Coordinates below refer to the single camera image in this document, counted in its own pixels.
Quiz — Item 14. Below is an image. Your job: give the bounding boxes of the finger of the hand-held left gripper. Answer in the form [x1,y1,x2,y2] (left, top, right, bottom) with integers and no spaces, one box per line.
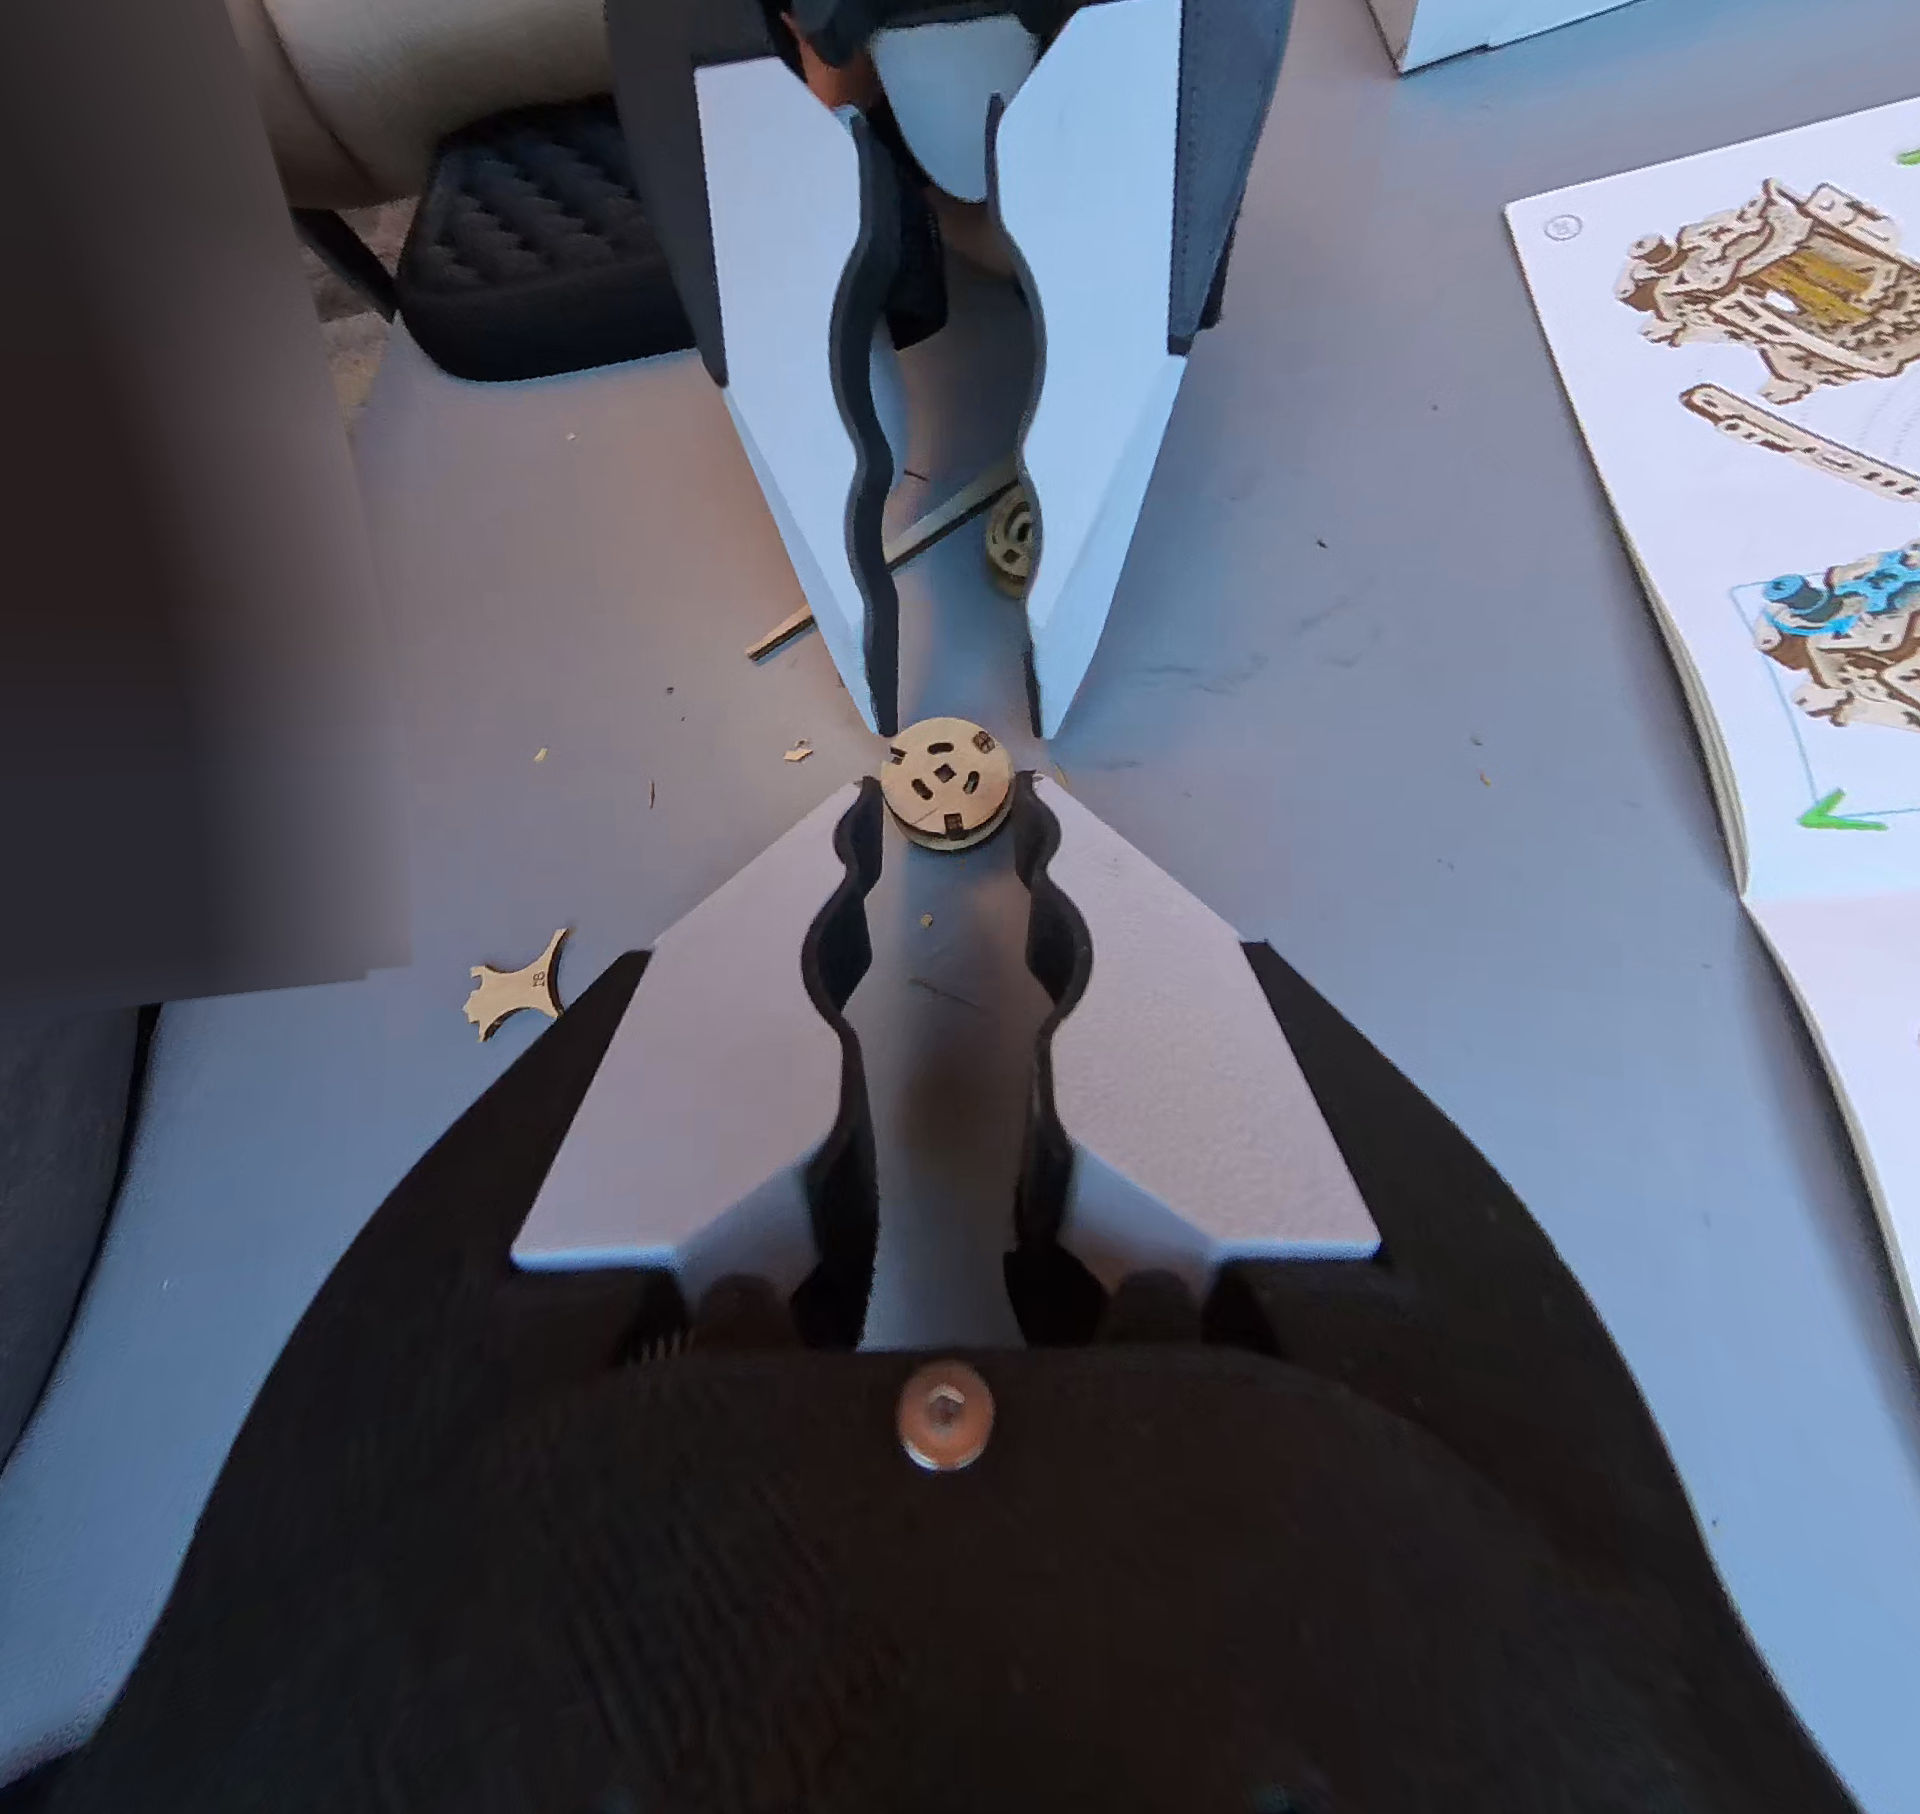
[982,0,1190,742]
[691,51,903,739]

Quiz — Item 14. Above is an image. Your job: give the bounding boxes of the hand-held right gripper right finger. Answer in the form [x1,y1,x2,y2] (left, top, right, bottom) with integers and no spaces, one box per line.
[1008,772,1385,1348]

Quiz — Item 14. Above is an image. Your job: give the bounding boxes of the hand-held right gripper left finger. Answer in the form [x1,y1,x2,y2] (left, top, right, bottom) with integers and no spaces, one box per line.
[510,775,886,1349]

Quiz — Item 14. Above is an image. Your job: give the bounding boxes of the wooden disc with square holes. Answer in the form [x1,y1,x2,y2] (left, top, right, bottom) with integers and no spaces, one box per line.
[881,716,1013,849]

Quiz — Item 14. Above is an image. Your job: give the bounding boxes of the person's left forearm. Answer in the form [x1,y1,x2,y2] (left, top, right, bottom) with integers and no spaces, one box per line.
[225,0,620,216]

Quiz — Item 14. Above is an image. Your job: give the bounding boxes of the person's left hand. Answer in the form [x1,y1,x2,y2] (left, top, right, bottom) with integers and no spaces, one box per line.
[872,20,1044,204]

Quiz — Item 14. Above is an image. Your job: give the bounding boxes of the star-shaped wooden scrap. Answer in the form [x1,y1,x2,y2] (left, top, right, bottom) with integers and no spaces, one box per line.
[463,926,575,1041]

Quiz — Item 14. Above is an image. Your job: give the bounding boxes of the black textured foam pad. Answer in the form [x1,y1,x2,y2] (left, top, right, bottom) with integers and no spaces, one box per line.
[395,102,729,387]

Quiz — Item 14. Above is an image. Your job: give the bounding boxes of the thick slotted wooden wheel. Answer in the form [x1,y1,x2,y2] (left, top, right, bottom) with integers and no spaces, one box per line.
[982,479,1044,600]

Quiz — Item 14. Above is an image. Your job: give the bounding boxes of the thin wooden stick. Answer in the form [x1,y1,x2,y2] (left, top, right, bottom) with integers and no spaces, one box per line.
[746,471,1026,664]

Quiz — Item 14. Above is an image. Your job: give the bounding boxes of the assembly instruction booklet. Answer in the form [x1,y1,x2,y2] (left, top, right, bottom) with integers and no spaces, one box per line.
[1502,95,1920,1357]

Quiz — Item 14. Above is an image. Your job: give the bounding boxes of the dark cloth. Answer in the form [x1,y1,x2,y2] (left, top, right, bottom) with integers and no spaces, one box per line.
[0,1001,164,1473]

